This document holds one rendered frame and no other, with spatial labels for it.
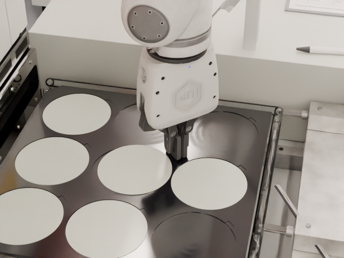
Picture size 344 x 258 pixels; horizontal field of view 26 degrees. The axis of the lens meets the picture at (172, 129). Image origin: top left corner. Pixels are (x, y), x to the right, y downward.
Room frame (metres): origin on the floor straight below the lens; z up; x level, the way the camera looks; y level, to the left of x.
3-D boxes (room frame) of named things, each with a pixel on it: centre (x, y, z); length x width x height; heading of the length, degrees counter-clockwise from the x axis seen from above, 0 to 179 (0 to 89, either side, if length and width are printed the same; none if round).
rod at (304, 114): (0.88, -0.18, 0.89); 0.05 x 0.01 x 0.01; 78
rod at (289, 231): (0.65, -0.13, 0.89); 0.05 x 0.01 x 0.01; 78
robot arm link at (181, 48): (0.78, 0.00, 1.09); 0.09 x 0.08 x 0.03; 119
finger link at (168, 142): (0.77, 0.01, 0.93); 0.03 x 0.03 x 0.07; 29
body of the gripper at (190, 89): (0.78, -0.01, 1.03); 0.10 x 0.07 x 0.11; 119
